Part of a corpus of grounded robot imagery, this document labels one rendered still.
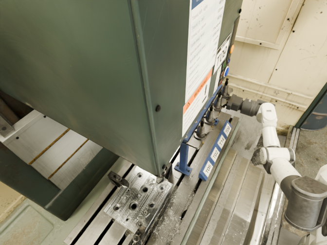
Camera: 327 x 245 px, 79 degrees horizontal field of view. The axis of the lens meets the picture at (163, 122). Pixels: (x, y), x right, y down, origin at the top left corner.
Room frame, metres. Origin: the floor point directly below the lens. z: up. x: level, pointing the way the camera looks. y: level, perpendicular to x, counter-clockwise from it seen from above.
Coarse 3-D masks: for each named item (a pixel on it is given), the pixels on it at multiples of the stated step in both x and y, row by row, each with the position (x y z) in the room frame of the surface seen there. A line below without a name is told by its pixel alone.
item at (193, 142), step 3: (192, 138) 0.55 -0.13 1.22; (195, 138) 0.55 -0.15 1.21; (189, 141) 0.53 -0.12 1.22; (192, 141) 0.53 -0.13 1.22; (195, 141) 0.53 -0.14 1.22; (198, 141) 0.53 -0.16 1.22; (201, 141) 0.53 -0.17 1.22; (186, 144) 0.52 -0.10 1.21; (189, 144) 0.51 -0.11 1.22; (192, 144) 0.51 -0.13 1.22; (195, 144) 0.51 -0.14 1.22; (198, 144) 0.51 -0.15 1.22; (201, 144) 0.51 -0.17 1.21; (195, 147) 0.50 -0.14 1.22; (198, 147) 0.50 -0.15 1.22
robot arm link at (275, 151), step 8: (264, 128) 0.60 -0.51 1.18; (272, 128) 0.59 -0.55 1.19; (264, 136) 0.57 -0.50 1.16; (272, 136) 0.55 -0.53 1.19; (264, 144) 0.53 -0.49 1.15; (272, 144) 0.51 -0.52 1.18; (272, 152) 0.45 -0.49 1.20; (280, 152) 0.45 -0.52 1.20; (288, 152) 0.44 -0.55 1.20; (288, 160) 0.41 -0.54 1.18
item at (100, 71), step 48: (0, 0) 0.33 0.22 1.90; (48, 0) 0.26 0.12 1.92; (96, 0) 0.22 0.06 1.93; (144, 0) 0.21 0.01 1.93; (240, 0) 0.54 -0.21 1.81; (0, 48) 0.40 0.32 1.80; (48, 48) 0.29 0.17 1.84; (96, 48) 0.23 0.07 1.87; (144, 48) 0.20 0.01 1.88; (48, 96) 0.36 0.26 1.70; (96, 96) 0.25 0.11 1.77; (144, 96) 0.20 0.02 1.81; (144, 144) 0.20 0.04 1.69
